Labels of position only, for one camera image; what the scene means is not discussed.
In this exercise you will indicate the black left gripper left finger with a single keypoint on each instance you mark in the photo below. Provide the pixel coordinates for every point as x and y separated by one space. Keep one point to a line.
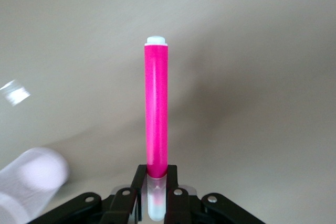
123 205

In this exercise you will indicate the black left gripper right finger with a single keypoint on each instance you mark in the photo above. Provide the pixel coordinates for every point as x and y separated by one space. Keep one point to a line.
181 205

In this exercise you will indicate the pink marker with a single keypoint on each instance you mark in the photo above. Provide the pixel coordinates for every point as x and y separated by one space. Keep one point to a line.
157 108

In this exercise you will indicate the pale pink plastic cup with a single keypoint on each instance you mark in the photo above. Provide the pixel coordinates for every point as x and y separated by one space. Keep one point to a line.
29 179

